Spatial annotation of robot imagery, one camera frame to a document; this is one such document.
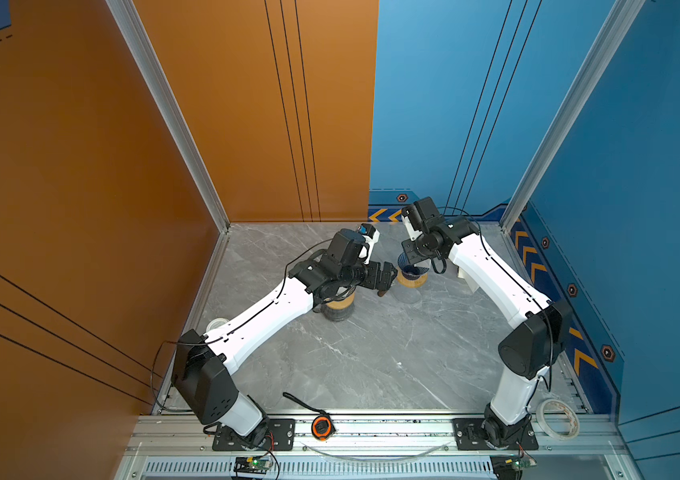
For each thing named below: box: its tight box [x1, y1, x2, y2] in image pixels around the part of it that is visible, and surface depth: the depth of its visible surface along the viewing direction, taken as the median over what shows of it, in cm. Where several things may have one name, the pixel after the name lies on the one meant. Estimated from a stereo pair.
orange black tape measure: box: [282, 392, 337, 441], surface depth 74 cm
